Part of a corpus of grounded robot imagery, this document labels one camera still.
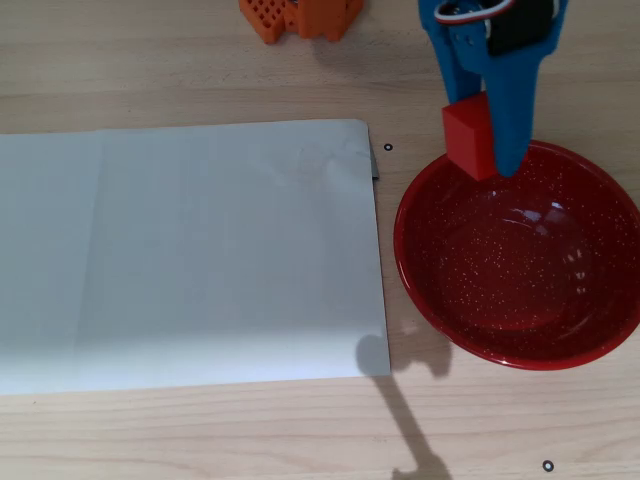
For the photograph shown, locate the white paper sheet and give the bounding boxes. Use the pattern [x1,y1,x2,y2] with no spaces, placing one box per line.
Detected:
[0,117,393,397]

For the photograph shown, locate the red white black servo wire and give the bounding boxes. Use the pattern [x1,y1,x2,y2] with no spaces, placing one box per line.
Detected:
[432,0,517,25]

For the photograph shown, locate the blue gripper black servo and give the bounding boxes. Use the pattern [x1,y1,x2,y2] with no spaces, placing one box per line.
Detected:
[418,0,570,179]

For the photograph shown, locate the red cube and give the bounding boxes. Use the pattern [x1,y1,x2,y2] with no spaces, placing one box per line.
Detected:
[440,91,497,183]

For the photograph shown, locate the red speckled bowl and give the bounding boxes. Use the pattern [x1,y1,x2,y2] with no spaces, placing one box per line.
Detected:
[392,139,640,372]

